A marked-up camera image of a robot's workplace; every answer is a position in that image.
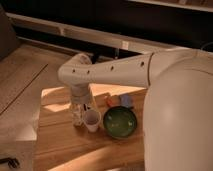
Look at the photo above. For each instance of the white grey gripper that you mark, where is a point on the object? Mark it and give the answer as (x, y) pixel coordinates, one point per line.
(81, 94)

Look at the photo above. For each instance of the clear plastic bottle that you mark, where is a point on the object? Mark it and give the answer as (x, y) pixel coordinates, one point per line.
(77, 112)

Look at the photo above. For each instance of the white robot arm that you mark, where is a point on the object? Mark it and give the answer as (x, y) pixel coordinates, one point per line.
(178, 106)

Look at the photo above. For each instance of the white paper cup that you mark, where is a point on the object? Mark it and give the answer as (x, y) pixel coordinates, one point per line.
(91, 119)

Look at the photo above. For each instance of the blue small object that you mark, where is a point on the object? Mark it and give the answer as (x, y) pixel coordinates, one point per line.
(126, 101)

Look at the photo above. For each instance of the green bowl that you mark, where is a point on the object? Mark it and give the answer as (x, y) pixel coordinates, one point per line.
(119, 122)

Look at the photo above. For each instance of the black object at corner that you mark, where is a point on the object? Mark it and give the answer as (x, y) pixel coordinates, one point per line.
(12, 162)

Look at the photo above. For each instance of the white shelf rail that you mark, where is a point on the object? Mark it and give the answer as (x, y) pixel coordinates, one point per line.
(90, 35)

